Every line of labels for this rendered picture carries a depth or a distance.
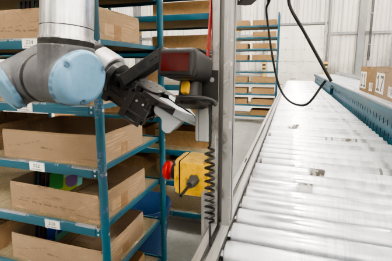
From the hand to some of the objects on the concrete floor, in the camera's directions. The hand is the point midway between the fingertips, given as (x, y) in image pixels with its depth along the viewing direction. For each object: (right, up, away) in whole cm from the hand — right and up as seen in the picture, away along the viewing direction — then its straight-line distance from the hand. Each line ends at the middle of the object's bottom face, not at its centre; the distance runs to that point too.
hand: (194, 118), depth 61 cm
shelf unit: (-67, -84, +80) cm, 134 cm away
